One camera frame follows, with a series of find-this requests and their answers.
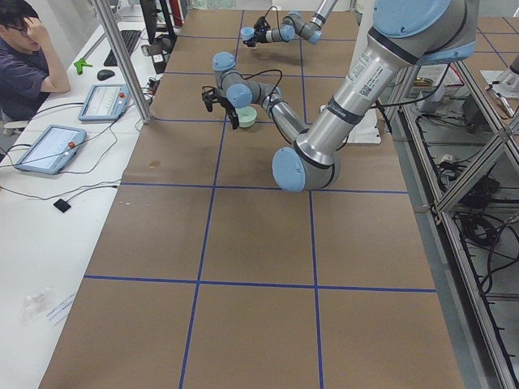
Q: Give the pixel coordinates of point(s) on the aluminium side frame rail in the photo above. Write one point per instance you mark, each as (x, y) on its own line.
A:
(464, 154)

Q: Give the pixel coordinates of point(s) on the black computer mouse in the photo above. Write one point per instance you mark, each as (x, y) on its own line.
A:
(105, 74)

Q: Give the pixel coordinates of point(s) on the brown paper table cover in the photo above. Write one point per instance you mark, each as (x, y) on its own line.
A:
(206, 275)

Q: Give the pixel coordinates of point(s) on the near blue teach pendant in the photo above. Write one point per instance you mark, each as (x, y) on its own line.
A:
(52, 151)

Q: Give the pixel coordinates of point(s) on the aluminium frame post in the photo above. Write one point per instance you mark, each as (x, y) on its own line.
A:
(116, 43)

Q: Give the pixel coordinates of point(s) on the black computer monitor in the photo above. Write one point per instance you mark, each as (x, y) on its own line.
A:
(150, 11)

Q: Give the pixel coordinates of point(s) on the small black square pad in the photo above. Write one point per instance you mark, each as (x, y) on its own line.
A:
(62, 205)

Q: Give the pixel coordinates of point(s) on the blue teach pendant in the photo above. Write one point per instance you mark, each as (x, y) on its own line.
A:
(104, 102)
(52, 151)

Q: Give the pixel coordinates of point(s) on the far blue teach pendant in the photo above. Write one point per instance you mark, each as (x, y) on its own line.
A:
(104, 102)

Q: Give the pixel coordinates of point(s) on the seated person dark shirt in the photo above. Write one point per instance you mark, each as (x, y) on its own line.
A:
(30, 66)

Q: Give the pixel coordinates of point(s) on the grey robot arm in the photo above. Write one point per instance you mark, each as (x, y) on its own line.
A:
(293, 25)
(402, 34)

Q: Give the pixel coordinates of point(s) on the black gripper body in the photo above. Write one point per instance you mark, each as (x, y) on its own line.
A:
(226, 104)
(258, 36)

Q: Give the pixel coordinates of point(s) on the pale green ceramic bowl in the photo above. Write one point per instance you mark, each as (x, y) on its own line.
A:
(246, 116)

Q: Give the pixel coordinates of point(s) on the light blue plastic cup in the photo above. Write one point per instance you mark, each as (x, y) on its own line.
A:
(247, 33)

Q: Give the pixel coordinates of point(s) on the green plastic tool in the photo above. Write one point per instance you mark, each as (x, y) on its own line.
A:
(80, 65)

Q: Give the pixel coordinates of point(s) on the clear plastic bag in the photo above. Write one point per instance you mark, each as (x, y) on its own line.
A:
(36, 305)

